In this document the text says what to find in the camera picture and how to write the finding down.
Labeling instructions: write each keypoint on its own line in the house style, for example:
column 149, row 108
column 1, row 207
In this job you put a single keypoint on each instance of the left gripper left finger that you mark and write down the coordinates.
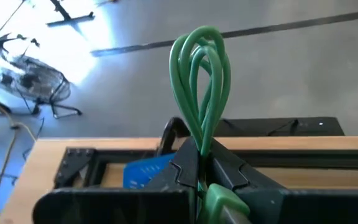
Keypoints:
column 120, row 205

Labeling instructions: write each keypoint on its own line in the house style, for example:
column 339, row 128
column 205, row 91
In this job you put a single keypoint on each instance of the black aluminium table frame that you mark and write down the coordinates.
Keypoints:
column 291, row 157

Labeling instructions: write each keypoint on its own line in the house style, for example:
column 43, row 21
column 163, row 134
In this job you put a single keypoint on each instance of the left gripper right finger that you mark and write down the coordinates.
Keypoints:
column 306, row 207

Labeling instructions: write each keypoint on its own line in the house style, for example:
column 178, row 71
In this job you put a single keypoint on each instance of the black floor fan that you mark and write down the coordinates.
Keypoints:
column 33, row 81

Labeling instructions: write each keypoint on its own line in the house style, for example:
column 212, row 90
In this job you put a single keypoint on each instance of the black floor stand base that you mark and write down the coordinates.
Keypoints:
column 70, row 19

